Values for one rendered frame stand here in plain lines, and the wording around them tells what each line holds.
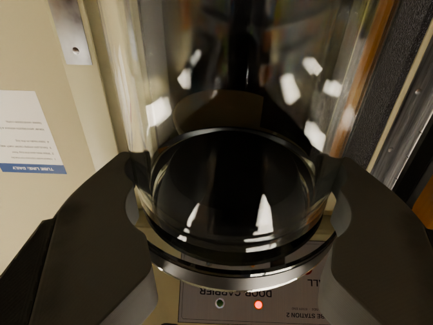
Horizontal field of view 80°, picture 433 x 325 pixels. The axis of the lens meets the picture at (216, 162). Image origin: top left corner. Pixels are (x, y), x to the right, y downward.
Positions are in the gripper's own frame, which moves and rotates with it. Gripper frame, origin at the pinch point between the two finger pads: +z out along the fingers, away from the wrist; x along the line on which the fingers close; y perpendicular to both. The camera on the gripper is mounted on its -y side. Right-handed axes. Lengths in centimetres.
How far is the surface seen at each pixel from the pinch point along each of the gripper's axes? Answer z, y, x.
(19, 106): 56, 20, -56
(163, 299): 5.1, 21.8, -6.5
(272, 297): 5.5, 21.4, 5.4
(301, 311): 4.6, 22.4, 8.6
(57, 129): 56, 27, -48
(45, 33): 55, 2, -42
